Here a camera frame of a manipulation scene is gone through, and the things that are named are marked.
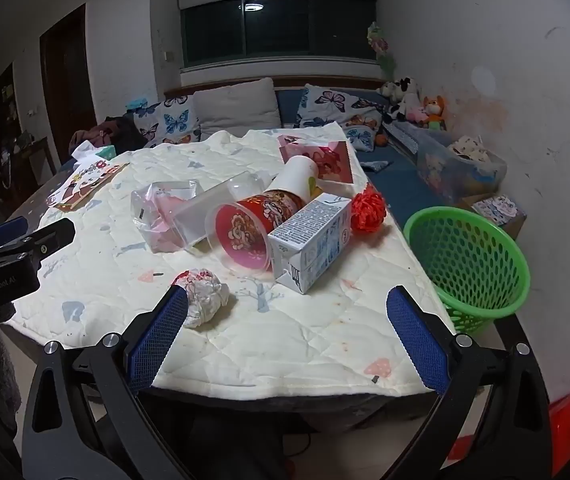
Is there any clear plastic storage box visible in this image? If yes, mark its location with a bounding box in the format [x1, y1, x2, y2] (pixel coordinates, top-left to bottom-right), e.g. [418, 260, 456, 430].
[415, 130, 508, 206]

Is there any small butterfly print pillow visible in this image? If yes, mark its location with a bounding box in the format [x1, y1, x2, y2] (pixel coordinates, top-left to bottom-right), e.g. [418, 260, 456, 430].
[132, 94, 202, 150]

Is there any red plastic cup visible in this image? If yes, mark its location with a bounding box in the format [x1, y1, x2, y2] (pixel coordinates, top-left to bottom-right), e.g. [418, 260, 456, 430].
[205, 189, 308, 277]

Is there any cardboard box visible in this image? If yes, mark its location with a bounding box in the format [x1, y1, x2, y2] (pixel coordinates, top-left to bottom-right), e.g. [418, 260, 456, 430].
[457, 192, 528, 241]

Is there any clear plastic bag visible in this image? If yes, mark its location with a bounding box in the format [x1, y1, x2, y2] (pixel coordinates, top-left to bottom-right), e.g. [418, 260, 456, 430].
[131, 180, 201, 253]

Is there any flower wall decoration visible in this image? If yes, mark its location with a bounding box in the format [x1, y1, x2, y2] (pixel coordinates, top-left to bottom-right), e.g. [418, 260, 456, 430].
[367, 22, 397, 79]

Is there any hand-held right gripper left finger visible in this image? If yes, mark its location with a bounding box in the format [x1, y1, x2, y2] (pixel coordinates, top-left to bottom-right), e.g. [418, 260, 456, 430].
[21, 285, 189, 480]

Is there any grey pillow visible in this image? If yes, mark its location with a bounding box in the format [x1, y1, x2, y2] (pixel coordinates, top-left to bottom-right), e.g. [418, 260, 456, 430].
[192, 77, 282, 138]

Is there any crumpled white paper ball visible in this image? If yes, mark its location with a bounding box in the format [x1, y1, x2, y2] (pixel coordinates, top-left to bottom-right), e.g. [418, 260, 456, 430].
[174, 268, 230, 329]

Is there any flat picture box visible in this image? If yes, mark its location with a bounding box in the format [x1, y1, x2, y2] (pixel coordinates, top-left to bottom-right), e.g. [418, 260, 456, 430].
[46, 159, 130, 212]

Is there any large butterfly print pillow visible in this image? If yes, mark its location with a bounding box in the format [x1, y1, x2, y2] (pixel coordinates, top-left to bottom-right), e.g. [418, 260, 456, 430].
[296, 84, 391, 151]

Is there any green plastic basket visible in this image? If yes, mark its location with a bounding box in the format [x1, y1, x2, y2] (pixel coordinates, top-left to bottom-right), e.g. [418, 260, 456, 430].
[403, 206, 532, 336]

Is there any blue dotted cloth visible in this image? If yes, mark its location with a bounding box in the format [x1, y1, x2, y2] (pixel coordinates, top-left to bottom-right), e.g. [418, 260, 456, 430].
[382, 122, 422, 154]

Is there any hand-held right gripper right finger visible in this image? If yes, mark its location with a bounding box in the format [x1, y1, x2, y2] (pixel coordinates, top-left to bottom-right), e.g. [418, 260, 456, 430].
[386, 285, 553, 480]

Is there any white blue milk carton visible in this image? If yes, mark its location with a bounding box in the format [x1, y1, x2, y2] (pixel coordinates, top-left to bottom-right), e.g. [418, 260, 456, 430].
[267, 194, 353, 295]

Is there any wooden chair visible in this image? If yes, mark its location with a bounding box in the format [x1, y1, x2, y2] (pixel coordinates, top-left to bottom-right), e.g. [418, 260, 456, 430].
[10, 135, 62, 197]

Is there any white paper cup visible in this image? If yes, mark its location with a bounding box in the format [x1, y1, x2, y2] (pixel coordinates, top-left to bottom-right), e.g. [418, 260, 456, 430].
[269, 156, 320, 201]

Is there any maroon cloth bag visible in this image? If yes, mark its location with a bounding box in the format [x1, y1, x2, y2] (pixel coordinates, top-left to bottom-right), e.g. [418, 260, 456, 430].
[69, 129, 111, 155]

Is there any patterned white cloth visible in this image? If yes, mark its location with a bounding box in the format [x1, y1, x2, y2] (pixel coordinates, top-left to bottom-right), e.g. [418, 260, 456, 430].
[447, 135, 498, 167]

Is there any cartoon print box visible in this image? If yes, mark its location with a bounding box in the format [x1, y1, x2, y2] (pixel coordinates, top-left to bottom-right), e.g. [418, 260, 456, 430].
[472, 196, 520, 226]

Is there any dark wooden door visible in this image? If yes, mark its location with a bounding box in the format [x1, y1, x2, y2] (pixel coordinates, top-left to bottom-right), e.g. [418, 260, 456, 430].
[40, 4, 101, 166]

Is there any red ribbon flower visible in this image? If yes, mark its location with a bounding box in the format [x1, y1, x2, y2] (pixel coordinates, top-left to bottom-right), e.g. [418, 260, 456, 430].
[351, 183, 388, 234]

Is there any black cloth pile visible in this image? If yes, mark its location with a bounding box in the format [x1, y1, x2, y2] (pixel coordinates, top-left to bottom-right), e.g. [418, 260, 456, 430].
[100, 115, 147, 151]

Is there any pink snack packet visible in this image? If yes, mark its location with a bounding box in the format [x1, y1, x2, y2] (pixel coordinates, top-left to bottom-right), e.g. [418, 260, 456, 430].
[277, 134, 356, 186]

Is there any blue mattress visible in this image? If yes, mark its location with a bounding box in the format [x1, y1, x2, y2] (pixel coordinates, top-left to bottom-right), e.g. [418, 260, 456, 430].
[275, 87, 466, 221]

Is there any orange fox plush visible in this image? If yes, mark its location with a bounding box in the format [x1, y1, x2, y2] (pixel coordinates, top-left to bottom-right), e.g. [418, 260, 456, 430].
[422, 95, 448, 129]

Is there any dark window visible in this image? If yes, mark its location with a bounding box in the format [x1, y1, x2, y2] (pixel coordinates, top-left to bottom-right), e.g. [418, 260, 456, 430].
[180, 0, 378, 68]

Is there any black white cow plush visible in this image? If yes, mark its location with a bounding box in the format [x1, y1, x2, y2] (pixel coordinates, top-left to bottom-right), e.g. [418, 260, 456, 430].
[377, 77, 423, 122]

